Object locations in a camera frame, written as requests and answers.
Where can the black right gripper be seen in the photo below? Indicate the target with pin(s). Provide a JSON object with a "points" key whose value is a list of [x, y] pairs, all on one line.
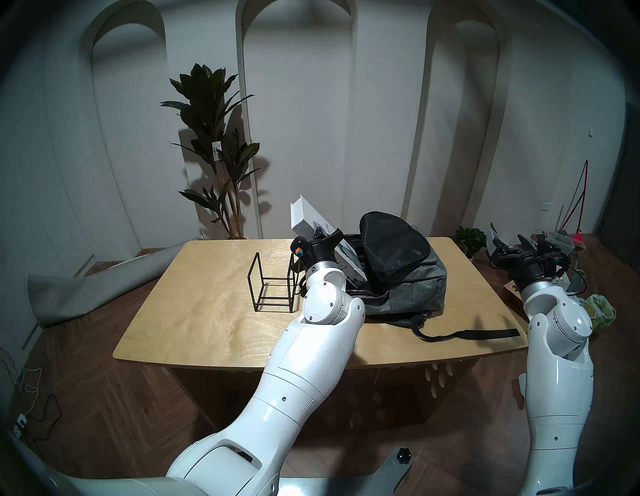
{"points": [[522, 262]]}

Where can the black base plate knob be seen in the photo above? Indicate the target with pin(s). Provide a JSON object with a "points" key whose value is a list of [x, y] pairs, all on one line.
{"points": [[403, 455]]}

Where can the bushy small potted plant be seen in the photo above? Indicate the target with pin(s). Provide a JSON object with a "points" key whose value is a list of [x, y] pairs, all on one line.
{"points": [[470, 235]]}

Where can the tall dark leafy plant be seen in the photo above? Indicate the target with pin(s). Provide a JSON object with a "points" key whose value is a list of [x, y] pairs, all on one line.
{"points": [[205, 90]]}

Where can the white open box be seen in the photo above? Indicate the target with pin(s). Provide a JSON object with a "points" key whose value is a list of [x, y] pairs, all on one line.
{"points": [[565, 284]]}

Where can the rolled grey mat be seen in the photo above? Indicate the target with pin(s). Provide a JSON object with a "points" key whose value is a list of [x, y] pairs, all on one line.
{"points": [[75, 295]]}

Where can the green mesh bag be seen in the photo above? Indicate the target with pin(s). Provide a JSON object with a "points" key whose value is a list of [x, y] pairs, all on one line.
{"points": [[602, 310]]}

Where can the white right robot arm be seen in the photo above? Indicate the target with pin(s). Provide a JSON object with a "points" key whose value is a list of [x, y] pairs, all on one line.
{"points": [[557, 380]]}

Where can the dark door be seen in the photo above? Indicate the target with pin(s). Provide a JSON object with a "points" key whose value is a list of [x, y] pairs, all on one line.
{"points": [[625, 200]]}

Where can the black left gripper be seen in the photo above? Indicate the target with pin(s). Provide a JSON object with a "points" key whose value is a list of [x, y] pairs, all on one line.
{"points": [[317, 250]]}

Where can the clear plastic bin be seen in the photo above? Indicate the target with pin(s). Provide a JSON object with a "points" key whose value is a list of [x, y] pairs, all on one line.
{"points": [[562, 242]]}

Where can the brown cardboard box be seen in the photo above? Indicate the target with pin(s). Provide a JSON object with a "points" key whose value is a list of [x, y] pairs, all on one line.
{"points": [[511, 291]]}

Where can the red broom with dustpan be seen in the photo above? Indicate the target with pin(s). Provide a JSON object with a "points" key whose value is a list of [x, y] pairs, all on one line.
{"points": [[580, 231]]}

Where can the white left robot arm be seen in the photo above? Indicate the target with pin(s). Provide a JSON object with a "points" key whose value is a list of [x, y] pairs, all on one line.
{"points": [[300, 370]]}

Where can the white power strip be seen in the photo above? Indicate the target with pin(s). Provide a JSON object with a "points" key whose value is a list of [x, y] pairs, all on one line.
{"points": [[20, 425]]}

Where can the white Statue of Liberty book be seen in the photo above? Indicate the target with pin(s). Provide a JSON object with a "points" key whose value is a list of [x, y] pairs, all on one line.
{"points": [[305, 215]]}

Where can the teal vase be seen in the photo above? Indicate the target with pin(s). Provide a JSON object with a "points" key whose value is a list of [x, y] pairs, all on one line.
{"points": [[580, 280]]}

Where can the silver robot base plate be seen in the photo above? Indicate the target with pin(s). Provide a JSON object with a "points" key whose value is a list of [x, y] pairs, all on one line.
{"points": [[350, 487]]}

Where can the grey black backpack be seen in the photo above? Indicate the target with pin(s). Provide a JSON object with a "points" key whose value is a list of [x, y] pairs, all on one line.
{"points": [[415, 290]]}

